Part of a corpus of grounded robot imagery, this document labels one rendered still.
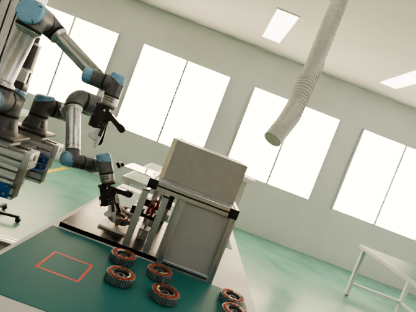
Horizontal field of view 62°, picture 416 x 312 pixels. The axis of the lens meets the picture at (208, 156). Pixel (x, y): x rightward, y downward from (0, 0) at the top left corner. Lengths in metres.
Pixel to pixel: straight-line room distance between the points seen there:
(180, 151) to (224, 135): 4.85
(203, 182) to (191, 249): 0.32
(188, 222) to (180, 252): 0.14
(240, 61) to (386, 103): 2.85
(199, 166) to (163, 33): 5.31
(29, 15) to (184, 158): 0.93
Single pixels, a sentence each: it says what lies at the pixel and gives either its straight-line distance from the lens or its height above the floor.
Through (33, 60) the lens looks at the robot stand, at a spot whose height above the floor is 1.43.
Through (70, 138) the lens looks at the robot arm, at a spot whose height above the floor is 1.12.
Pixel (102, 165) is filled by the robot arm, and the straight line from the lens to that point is 1.84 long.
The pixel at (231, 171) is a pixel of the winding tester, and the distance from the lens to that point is 1.70.
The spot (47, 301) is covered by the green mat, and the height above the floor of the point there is 0.75.
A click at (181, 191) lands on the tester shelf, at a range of 1.60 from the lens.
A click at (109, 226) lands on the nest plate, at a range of 1.86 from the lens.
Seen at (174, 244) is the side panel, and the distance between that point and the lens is 1.67.
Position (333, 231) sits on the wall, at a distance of 7.19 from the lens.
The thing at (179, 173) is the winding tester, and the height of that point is 1.17.
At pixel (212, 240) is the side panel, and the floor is 0.94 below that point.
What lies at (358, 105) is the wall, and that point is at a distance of 7.15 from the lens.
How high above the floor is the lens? 1.37
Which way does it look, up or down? 2 degrees down
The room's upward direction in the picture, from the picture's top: 21 degrees clockwise
